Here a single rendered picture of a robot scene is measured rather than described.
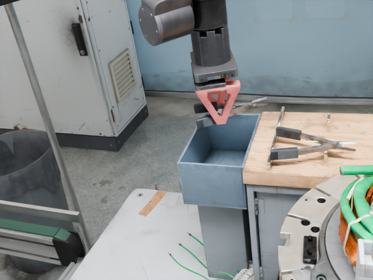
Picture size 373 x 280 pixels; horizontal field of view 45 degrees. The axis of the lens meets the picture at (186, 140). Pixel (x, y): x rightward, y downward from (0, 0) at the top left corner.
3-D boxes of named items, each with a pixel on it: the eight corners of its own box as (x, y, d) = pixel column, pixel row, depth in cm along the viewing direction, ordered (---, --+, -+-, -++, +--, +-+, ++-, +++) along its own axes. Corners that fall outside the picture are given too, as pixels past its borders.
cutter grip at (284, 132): (276, 136, 72) (275, 128, 71) (277, 134, 73) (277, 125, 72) (300, 140, 70) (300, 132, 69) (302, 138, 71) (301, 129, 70)
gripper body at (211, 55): (195, 86, 67) (188, 38, 63) (191, 61, 75) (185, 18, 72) (239, 80, 66) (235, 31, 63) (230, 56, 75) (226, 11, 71)
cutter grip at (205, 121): (197, 129, 72) (196, 120, 72) (196, 127, 73) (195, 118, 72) (221, 122, 73) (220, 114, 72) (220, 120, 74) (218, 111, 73)
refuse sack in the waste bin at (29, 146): (-31, 239, 198) (-64, 174, 180) (24, 186, 228) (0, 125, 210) (41, 253, 184) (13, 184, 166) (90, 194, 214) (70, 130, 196)
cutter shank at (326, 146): (298, 155, 66) (298, 151, 66) (296, 152, 67) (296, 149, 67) (338, 148, 66) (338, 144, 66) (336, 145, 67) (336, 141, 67)
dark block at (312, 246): (316, 241, 50) (317, 233, 49) (316, 265, 47) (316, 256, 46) (303, 240, 50) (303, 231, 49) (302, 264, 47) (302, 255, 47)
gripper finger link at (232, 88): (201, 134, 71) (193, 79, 66) (197, 113, 77) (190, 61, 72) (244, 127, 71) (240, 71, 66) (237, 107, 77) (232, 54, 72)
